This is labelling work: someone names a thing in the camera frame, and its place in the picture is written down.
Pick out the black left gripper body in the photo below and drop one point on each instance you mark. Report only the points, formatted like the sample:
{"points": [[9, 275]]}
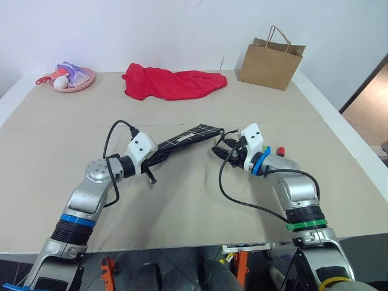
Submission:
{"points": [[153, 159]]}

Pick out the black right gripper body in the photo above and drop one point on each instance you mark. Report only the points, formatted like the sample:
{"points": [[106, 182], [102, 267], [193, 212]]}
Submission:
{"points": [[238, 156]]}

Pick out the black grid pouch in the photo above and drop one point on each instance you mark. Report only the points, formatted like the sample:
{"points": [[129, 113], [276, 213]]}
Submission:
{"points": [[194, 136]]}

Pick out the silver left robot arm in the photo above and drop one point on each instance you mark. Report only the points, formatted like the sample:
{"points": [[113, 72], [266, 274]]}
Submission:
{"points": [[91, 194]]}

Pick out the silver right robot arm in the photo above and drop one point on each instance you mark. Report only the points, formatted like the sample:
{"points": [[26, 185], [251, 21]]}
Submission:
{"points": [[298, 191]]}

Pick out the beige cardboard table cover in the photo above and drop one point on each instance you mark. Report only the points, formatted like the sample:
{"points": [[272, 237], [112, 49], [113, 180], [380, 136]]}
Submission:
{"points": [[188, 197]]}

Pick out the red cloth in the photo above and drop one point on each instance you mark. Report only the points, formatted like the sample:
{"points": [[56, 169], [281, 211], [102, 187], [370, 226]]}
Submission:
{"points": [[172, 83]]}

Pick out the brown paper bag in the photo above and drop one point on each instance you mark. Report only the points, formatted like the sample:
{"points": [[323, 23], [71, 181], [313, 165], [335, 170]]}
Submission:
{"points": [[268, 65]]}

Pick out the dark rounded shape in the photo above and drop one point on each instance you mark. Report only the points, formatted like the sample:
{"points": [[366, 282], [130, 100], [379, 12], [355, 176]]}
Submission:
{"points": [[218, 276], [148, 277]]}

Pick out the pink plate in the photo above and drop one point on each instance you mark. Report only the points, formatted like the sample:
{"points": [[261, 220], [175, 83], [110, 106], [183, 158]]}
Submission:
{"points": [[88, 80]]}

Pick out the yellow clip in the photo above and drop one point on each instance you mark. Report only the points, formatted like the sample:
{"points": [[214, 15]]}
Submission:
{"points": [[227, 258]]}

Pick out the white ball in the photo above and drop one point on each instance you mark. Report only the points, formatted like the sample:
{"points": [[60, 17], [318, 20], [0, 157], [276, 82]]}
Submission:
{"points": [[61, 83]]}

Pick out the red and white packet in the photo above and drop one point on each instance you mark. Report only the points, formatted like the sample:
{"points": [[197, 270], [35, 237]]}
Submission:
{"points": [[59, 73]]}

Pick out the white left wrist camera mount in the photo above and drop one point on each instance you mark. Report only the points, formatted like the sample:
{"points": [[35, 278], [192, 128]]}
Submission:
{"points": [[141, 147]]}

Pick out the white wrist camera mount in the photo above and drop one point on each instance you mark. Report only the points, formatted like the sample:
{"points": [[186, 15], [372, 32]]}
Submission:
{"points": [[141, 147], [253, 136]]}

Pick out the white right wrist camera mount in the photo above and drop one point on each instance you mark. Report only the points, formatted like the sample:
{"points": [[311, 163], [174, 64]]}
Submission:
{"points": [[253, 136]]}

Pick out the white frame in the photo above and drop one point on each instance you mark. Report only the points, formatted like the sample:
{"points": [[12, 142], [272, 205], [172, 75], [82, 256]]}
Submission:
{"points": [[242, 247]]}

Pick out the orange plastic bracket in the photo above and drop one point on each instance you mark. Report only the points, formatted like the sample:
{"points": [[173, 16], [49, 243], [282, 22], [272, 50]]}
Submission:
{"points": [[108, 271], [242, 266]]}

